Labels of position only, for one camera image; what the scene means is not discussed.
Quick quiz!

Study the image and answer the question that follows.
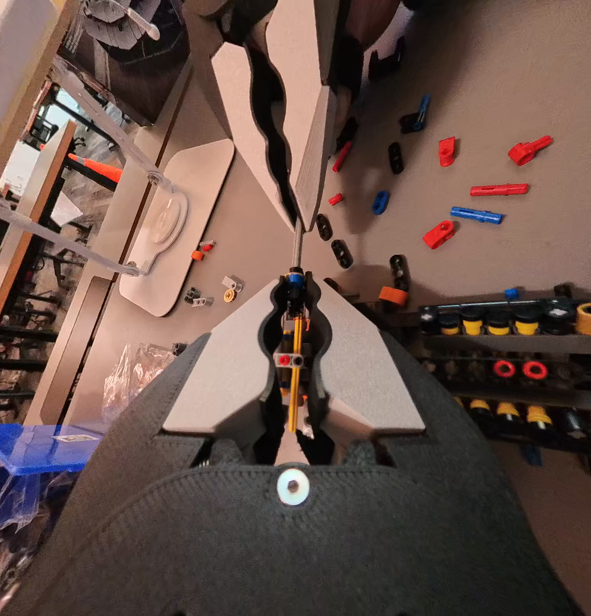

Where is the blue plastic bin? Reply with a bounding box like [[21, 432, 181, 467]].
[[0, 423, 106, 477]]

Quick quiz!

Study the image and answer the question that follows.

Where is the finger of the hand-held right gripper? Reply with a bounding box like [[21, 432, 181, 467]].
[[211, 42, 300, 233], [266, 0, 338, 233]]

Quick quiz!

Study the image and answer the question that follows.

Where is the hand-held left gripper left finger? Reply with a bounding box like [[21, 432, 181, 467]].
[[163, 277, 286, 436]]

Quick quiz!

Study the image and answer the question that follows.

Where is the red connector with axle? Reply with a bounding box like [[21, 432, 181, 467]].
[[508, 135, 553, 167]]

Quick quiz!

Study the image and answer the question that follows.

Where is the clear plastic bag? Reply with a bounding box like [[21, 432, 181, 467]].
[[103, 343, 178, 426]]

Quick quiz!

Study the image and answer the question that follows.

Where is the white stand base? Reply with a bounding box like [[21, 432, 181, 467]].
[[118, 139, 236, 318]]

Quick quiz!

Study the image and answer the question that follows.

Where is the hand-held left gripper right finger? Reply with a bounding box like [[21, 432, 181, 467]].
[[305, 273, 426, 434]]

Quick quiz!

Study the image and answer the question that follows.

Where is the blue long lego pin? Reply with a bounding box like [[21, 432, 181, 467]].
[[450, 206, 504, 225]]

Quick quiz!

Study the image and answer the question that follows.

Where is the dark box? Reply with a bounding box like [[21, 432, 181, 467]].
[[57, 0, 191, 127]]

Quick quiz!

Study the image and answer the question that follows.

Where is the black connector with blue pin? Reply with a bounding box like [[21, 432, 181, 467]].
[[400, 94, 431, 134]]

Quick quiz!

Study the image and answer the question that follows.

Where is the lego technic engine model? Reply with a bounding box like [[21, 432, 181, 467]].
[[274, 218, 591, 479]]

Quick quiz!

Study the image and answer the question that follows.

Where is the orange plastic part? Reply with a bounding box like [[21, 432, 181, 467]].
[[67, 152, 124, 184]]

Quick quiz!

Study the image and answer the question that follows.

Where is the red lego pin connector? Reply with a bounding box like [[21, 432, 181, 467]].
[[422, 220, 456, 250]]

